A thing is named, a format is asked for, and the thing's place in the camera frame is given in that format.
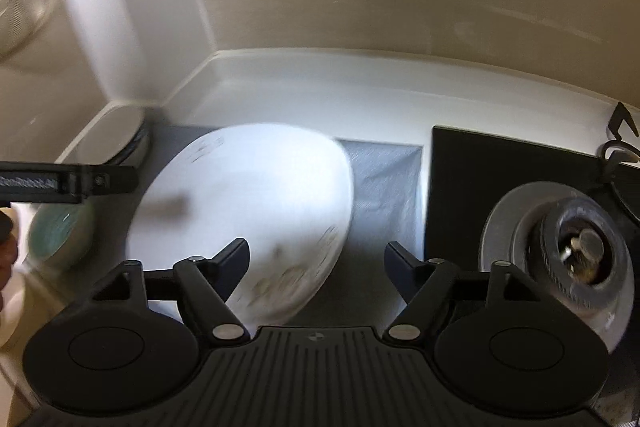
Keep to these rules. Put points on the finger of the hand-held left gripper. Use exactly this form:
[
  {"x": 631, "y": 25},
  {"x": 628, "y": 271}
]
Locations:
[{"x": 112, "y": 179}]

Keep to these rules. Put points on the white floral oval plate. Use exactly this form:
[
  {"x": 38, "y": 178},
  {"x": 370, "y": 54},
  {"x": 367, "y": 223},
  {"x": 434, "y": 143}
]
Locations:
[{"x": 250, "y": 187}]

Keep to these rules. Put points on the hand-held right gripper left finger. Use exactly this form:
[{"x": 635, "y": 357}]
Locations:
[{"x": 234, "y": 258}]

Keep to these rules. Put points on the black glass gas hob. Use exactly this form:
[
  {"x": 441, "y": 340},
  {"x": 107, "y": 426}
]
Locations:
[{"x": 465, "y": 167}]

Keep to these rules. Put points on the silver gas burner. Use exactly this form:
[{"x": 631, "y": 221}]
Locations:
[{"x": 575, "y": 247}]

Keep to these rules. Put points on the black pan support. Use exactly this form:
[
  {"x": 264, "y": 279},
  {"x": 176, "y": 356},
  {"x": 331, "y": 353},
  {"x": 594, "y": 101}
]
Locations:
[{"x": 622, "y": 157}]

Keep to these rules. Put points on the stack of white bowls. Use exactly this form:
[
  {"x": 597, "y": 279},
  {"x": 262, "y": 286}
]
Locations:
[{"x": 112, "y": 129}]

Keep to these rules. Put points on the green bowl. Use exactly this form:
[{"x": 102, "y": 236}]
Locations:
[{"x": 57, "y": 237}]

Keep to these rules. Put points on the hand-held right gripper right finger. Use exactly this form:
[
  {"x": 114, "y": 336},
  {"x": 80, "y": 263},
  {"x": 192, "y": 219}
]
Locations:
[{"x": 400, "y": 259}]

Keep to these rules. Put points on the grey woven mat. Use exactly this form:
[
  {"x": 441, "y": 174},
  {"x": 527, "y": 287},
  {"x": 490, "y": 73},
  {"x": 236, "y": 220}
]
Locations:
[{"x": 390, "y": 197}]

